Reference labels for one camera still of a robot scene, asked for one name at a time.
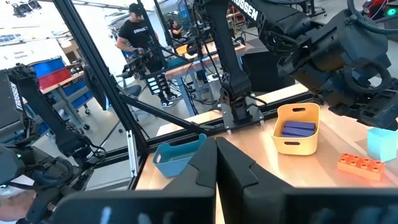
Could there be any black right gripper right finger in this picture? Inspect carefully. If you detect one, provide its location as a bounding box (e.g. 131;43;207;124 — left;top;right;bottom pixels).
216;136;294;224

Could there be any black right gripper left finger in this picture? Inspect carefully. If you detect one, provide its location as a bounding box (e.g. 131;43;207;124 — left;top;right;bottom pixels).
163;136;218;192

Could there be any teal foam cube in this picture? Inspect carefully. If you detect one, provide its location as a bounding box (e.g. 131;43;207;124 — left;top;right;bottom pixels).
366;127;398;163

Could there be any orange studded toy brick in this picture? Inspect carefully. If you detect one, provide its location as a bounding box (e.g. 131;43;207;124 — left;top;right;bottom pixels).
336;152;386;182

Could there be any blue plastic bin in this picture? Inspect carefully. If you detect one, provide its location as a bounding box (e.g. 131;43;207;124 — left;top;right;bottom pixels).
152;133;208;179

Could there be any yellow plastic bin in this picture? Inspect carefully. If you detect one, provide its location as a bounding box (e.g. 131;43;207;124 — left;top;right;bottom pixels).
271;102;321;156

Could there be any wooden background table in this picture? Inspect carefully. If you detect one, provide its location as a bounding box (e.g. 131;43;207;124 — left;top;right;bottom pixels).
164;40;249;118

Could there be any office chair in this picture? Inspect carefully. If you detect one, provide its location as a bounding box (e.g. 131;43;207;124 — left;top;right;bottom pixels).
115;73;144;108

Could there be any black monitor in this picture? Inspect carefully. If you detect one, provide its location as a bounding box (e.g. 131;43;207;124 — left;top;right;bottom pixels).
83;65;110;111

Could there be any person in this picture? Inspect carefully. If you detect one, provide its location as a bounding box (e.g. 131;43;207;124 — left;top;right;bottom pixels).
169;19;185;40
116;2;183;109

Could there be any blue storage shelving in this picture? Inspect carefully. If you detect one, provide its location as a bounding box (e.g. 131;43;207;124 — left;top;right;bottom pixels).
29;55;96;131

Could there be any silver metal frame bracket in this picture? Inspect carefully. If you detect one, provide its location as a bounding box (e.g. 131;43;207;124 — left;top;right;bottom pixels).
126;129;140;178

